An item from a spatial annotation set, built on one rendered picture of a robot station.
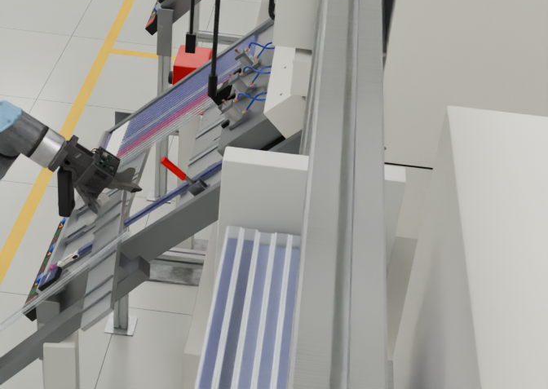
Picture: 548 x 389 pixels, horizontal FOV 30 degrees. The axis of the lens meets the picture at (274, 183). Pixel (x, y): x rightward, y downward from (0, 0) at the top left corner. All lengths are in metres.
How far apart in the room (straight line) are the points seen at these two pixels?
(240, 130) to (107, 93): 2.48
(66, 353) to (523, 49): 1.00
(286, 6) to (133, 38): 3.14
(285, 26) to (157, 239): 0.55
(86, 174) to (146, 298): 1.29
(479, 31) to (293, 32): 0.32
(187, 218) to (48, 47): 2.83
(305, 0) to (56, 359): 0.82
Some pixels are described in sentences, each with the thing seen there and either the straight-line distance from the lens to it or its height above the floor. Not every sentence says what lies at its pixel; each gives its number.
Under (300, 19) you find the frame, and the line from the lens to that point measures 1.77.
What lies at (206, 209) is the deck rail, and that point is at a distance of 2.01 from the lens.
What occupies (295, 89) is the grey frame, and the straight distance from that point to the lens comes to 1.80.
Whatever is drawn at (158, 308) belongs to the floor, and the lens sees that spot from 3.30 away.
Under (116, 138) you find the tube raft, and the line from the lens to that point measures 2.68.
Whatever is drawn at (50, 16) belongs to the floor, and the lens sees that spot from 5.07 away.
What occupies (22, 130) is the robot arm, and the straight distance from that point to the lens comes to 2.08.
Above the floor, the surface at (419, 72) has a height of 1.36.
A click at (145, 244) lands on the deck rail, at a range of 2.08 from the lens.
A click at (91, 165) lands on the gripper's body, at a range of 2.08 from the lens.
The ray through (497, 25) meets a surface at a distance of 1.80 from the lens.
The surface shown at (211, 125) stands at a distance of 2.29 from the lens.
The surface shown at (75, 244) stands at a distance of 2.35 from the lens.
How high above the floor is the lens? 2.20
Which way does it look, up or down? 34 degrees down
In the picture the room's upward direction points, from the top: 6 degrees clockwise
